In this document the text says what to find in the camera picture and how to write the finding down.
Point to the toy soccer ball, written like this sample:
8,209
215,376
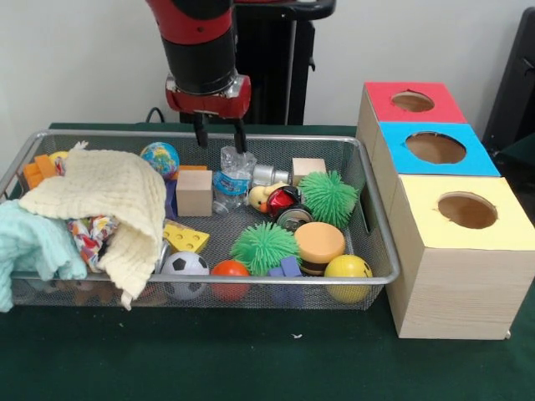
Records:
184,264

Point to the silver mesh bin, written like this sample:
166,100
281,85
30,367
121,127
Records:
301,294

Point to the yellow smiley ball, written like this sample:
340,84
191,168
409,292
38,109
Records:
348,266

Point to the wooden box with three holes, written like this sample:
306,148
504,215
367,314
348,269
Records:
460,292

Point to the cream knitted cloth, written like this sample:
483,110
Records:
108,188

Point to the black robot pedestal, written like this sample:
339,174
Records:
284,62

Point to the plain wooden cube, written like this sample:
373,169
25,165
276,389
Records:
194,194

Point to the large green spiky ball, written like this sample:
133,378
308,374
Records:
328,198

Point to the black stand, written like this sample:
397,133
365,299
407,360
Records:
514,83

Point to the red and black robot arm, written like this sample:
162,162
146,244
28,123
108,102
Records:
196,42

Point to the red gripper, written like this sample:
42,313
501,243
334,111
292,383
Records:
209,106

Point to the plain orange ball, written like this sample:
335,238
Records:
230,269

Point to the toy burger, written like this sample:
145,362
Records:
319,246

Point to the dark green table cloth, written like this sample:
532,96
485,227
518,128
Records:
520,152
251,359

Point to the blue globe ball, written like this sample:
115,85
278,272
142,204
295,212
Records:
160,158

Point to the crushed clear plastic bottle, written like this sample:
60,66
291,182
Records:
232,184

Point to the mint knitted cloth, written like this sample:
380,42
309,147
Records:
33,242

